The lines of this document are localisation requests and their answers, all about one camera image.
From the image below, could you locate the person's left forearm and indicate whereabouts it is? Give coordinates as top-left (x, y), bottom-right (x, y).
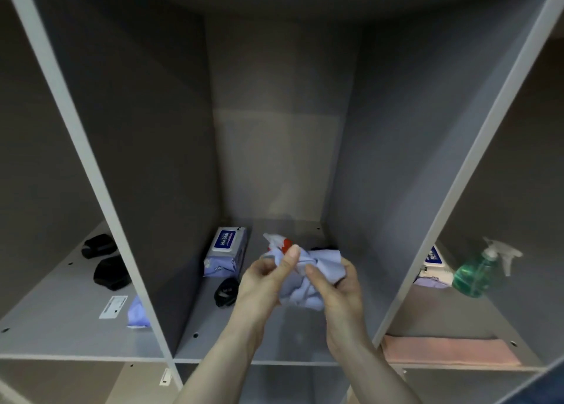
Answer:
top-left (174, 324), bottom-right (265, 404)

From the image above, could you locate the green spray bottle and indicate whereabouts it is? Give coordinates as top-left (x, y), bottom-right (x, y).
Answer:
top-left (451, 237), bottom-right (524, 299)

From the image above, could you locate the white paper label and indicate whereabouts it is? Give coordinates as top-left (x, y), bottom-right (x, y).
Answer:
top-left (98, 295), bottom-right (129, 320)

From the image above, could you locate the light blue cloth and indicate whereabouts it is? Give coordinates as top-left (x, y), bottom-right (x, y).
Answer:
top-left (260, 245), bottom-right (347, 312)

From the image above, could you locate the pink spray bottle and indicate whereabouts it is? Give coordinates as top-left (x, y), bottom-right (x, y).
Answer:
top-left (263, 233), bottom-right (294, 255)

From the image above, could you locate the grey cubby shelf unit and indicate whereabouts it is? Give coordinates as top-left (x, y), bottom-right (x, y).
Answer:
top-left (0, 0), bottom-right (564, 404)

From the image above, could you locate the person's right hand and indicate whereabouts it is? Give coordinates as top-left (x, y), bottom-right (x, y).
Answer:
top-left (304, 258), bottom-right (367, 361)

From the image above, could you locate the person's left hand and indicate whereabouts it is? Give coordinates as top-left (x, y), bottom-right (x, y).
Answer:
top-left (229, 244), bottom-right (303, 343)

